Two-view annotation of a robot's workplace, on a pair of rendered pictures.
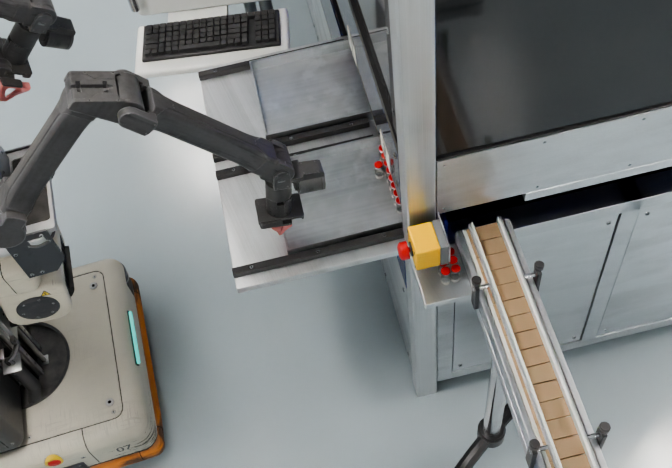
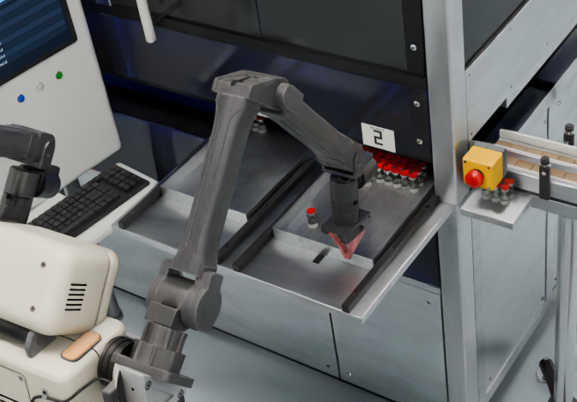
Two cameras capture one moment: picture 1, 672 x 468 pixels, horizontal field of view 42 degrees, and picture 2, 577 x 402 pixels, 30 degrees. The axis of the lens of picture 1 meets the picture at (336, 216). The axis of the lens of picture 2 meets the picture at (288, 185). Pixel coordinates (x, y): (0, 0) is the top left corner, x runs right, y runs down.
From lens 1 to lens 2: 1.47 m
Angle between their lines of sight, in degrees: 36
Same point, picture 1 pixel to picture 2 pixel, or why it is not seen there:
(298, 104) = (237, 189)
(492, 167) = (490, 69)
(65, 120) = (241, 118)
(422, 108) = (457, 5)
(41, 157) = (224, 180)
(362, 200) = (377, 204)
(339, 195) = not seen: hidden behind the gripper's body
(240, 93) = (174, 214)
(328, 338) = not seen: outside the picture
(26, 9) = (37, 137)
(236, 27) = (94, 192)
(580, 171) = (527, 59)
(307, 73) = not seen: hidden behind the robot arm
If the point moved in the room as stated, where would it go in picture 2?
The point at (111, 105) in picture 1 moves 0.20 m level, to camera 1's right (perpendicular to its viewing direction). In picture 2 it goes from (272, 85) to (341, 29)
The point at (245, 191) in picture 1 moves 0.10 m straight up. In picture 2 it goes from (274, 262) to (267, 228)
